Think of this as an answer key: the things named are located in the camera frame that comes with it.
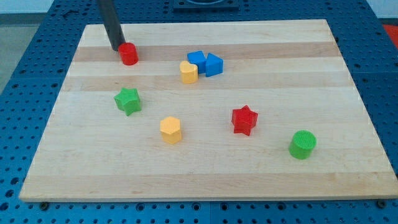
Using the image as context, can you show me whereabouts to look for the yellow hexagon block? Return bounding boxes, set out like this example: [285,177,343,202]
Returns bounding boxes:
[160,116,182,144]

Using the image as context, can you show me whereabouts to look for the green cylinder block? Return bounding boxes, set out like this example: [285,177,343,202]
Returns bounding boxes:
[289,130,317,160]

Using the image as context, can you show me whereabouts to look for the blue triangle block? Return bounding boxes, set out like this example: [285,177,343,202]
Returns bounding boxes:
[205,53,224,77]

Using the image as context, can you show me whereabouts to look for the blue cube block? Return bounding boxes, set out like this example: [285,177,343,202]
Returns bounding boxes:
[187,50,206,74]

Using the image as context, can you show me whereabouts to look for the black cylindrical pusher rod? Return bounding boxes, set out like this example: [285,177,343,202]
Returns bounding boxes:
[96,0,126,51]

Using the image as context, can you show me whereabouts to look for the yellow heart block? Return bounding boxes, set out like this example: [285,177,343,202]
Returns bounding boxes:
[179,60,198,84]

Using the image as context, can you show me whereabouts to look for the light wooden board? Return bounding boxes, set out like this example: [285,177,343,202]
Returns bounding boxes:
[19,19,397,202]

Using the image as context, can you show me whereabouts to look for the green star block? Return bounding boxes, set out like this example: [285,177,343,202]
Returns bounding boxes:
[114,88,142,116]

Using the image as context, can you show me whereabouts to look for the red star block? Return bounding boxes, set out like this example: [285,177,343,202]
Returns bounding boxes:
[231,105,258,136]

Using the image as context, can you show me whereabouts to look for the red cylinder block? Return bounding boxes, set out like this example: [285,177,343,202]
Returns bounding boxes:
[118,42,139,65]

